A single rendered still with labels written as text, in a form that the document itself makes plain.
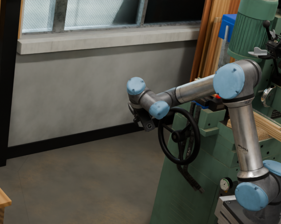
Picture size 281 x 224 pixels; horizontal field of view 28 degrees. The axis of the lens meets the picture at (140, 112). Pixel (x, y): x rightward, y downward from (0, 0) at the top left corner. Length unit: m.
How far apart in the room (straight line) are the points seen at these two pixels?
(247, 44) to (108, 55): 1.48
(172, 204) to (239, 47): 0.97
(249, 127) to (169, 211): 1.28
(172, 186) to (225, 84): 1.25
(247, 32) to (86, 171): 1.65
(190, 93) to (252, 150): 0.39
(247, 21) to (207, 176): 0.81
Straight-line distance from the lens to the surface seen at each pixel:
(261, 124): 2.80
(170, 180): 3.11
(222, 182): 2.74
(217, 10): 4.30
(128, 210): 3.54
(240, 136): 2.01
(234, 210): 2.27
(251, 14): 2.69
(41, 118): 3.86
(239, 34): 2.73
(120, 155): 4.09
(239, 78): 1.94
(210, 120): 2.72
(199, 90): 2.22
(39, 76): 3.70
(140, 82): 2.24
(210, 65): 4.30
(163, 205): 3.20
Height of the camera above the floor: 2.02
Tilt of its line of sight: 25 degrees down
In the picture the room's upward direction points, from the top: 11 degrees clockwise
